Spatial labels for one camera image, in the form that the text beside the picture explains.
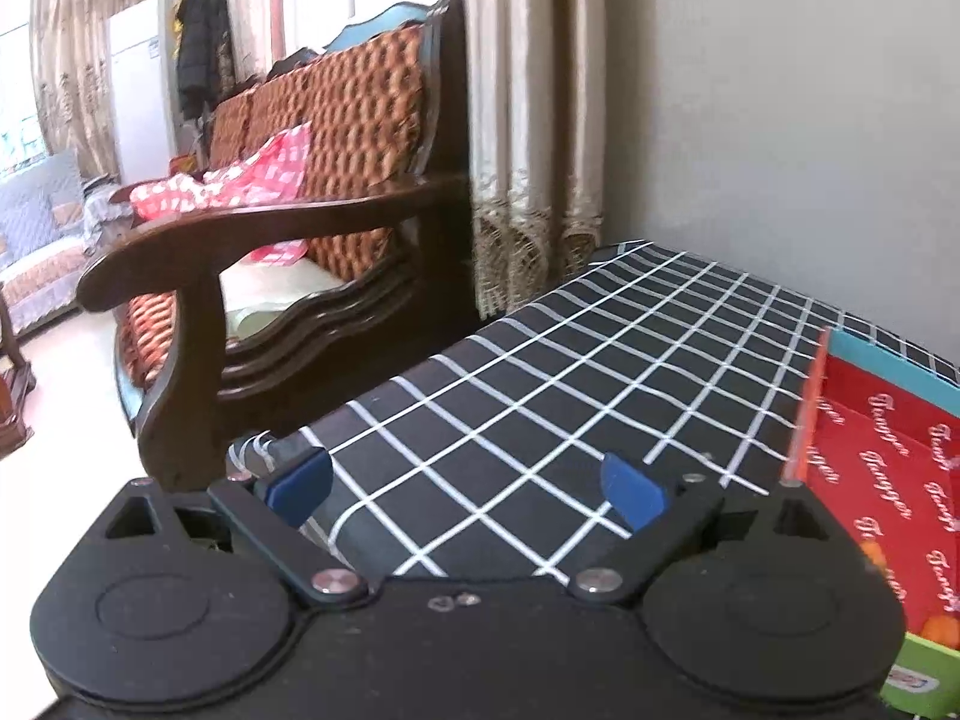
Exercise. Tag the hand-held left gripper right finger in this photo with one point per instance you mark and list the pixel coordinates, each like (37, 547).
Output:
(634, 495)

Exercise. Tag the black white checked tablecloth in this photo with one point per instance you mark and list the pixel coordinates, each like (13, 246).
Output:
(600, 360)

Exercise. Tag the grey covered sofa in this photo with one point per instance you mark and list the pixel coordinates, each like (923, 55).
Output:
(37, 202)

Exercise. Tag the red white checked cloth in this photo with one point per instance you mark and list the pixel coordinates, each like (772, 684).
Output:
(255, 172)

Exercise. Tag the red cardboard box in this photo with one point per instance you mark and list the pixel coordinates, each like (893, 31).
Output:
(885, 465)

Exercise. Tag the beige patterned curtain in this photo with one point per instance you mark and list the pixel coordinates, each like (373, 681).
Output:
(75, 52)

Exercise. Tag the white refrigerator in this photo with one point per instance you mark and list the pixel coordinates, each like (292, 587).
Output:
(139, 105)

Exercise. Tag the cream seat cushion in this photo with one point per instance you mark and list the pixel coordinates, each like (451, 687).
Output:
(262, 292)

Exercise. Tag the dark wooden sofa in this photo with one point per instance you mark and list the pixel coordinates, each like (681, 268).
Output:
(300, 217)

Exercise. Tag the brown wooden furniture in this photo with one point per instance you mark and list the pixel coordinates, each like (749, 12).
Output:
(13, 390)

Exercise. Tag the pink sheer curtain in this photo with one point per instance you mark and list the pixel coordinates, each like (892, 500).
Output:
(255, 7)

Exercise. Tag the black hanging coat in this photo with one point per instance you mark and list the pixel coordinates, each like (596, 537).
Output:
(199, 37)

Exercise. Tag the orange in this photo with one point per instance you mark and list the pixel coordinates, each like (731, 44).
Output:
(942, 631)

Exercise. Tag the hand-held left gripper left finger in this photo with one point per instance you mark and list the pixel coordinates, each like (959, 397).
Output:
(300, 484)

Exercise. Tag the beige lace curtain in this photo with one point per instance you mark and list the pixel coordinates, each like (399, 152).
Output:
(525, 127)

